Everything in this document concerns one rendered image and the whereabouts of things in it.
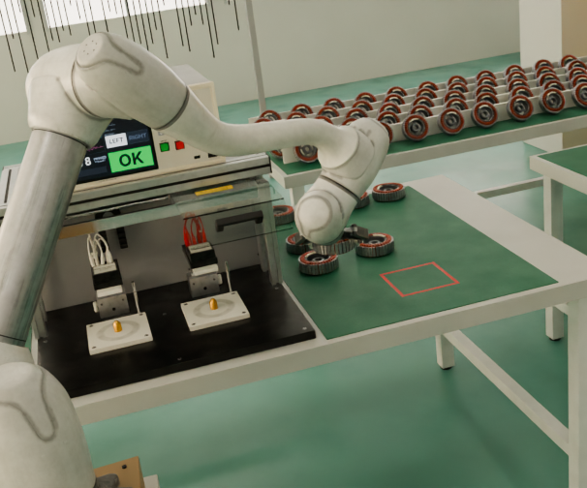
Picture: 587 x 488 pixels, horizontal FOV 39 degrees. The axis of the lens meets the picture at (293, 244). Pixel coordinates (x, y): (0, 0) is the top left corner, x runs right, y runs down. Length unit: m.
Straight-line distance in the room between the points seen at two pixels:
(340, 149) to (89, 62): 0.58
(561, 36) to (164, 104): 4.34
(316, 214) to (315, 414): 1.47
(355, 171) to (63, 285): 0.93
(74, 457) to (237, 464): 1.59
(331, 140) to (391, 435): 1.44
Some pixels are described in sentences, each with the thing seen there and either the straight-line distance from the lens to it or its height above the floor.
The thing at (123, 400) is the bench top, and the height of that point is 0.73.
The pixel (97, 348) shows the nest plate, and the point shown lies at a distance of 2.06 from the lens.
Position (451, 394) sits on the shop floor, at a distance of 3.14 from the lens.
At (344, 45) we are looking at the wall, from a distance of 8.86.
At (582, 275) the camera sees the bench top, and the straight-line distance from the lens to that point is 2.23.
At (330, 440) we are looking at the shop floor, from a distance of 2.95.
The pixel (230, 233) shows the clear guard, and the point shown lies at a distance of 1.92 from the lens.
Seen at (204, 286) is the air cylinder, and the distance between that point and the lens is 2.24.
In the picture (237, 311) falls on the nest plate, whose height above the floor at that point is 0.78.
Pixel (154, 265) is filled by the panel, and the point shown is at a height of 0.83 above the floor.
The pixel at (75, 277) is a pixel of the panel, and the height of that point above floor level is 0.85.
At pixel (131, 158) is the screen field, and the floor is 1.17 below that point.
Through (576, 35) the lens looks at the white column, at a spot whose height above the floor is 0.77.
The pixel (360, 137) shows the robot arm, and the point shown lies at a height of 1.22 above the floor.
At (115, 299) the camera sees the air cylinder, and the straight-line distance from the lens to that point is 2.22.
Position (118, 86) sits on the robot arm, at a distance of 1.43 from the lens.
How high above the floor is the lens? 1.67
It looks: 21 degrees down
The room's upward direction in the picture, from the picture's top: 8 degrees counter-clockwise
